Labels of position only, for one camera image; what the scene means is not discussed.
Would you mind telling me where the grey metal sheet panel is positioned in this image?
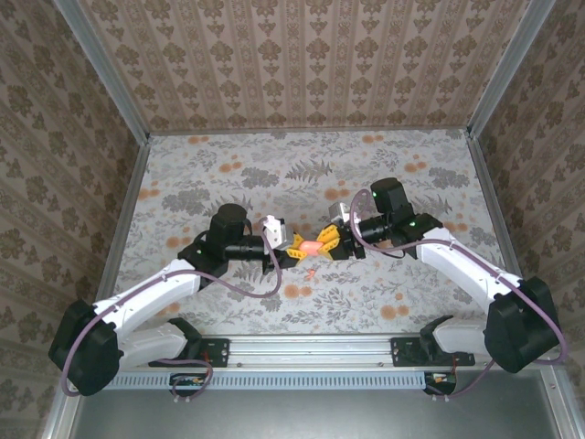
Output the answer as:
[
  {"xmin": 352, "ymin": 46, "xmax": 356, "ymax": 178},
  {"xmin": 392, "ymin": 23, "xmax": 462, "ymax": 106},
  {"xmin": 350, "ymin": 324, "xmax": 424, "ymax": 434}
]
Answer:
[{"xmin": 68, "ymin": 369, "xmax": 577, "ymax": 439}]

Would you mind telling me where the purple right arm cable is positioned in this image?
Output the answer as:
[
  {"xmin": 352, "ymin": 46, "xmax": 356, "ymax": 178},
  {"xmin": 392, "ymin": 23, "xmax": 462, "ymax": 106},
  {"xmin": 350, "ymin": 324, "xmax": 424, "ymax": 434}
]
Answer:
[{"xmin": 348, "ymin": 188, "xmax": 568, "ymax": 402}]

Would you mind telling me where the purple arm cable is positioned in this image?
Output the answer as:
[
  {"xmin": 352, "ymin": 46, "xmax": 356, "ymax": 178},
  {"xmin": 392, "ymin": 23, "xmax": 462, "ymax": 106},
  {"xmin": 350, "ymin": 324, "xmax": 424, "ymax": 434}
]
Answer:
[
  {"xmin": 60, "ymin": 217, "xmax": 283, "ymax": 406},
  {"xmin": 348, "ymin": 188, "xmax": 568, "ymax": 402}
]

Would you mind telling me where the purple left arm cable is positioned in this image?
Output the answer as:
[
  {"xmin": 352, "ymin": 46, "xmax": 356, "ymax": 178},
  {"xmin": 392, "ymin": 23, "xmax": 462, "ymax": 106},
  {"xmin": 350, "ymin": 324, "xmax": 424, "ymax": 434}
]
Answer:
[{"xmin": 60, "ymin": 217, "xmax": 283, "ymax": 406}]

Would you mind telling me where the aluminium table side rail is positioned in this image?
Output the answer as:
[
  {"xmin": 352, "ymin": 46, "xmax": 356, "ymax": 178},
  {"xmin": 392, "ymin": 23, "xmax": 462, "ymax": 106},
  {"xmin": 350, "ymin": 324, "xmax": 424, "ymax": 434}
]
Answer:
[
  {"xmin": 95, "ymin": 136, "xmax": 151, "ymax": 310},
  {"xmin": 465, "ymin": 132, "xmax": 541, "ymax": 331}
]

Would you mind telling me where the aluminium table back rail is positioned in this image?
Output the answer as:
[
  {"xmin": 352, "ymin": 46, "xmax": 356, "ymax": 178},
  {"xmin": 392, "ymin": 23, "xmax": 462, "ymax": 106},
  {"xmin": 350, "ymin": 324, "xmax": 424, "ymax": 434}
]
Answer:
[{"xmin": 148, "ymin": 129, "xmax": 472, "ymax": 137}]

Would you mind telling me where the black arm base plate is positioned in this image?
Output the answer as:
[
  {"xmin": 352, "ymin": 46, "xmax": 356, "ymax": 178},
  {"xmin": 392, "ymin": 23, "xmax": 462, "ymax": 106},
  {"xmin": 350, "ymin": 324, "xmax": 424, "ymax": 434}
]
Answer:
[
  {"xmin": 148, "ymin": 337, "xmax": 230, "ymax": 369},
  {"xmin": 391, "ymin": 337, "xmax": 475, "ymax": 368}
]

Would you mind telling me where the white slotted cable duct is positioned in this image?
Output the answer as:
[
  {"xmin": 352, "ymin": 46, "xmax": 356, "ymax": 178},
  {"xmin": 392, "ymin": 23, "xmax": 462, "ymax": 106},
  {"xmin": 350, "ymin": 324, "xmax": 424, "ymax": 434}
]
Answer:
[{"xmin": 109, "ymin": 369, "xmax": 433, "ymax": 391}]

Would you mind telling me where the black cable junction box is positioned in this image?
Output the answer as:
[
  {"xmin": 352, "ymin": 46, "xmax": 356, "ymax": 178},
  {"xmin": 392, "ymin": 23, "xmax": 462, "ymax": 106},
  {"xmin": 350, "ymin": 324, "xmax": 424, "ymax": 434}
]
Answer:
[
  {"xmin": 423, "ymin": 370, "xmax": 458, "ymax": 394},
  {"xmin": 169, "ymin": 372, "xmax": 206, "ymax": 390}
]

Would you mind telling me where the aluminium frame corner post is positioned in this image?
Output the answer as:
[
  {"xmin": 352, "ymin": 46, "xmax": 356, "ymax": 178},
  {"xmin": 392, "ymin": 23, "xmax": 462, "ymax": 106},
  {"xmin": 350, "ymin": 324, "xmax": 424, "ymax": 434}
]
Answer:
[
  {"xmin": 466, "ymin": 0, "xmax": 558, "ymax": 138},
  {"xmin": 53, "ymin": 0, "xmax": 153, "ymax": 144}
]

